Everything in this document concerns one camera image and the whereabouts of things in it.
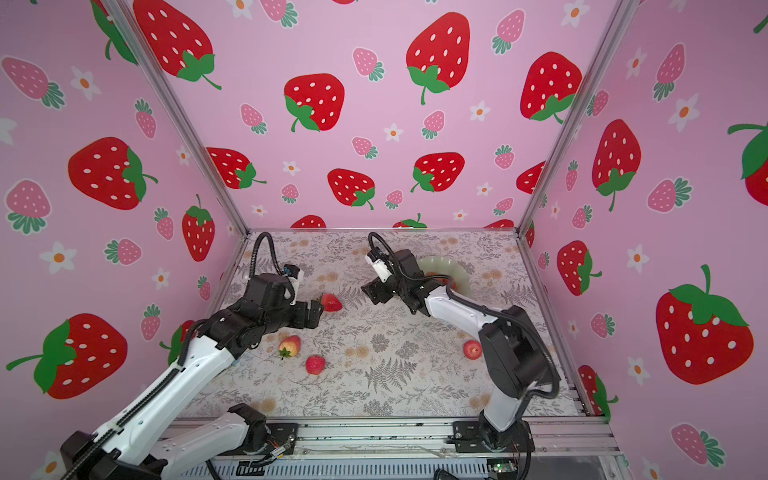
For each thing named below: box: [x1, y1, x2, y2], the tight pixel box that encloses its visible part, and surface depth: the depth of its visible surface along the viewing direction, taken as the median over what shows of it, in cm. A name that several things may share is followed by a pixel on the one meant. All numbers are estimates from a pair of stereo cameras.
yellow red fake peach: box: [278, 335, 301, 360], surface depth 87 cm
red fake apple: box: [463, 340, 483, 360], surface depth 87 cm
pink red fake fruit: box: [305, 355, 326, 375], surface depth 85 cm
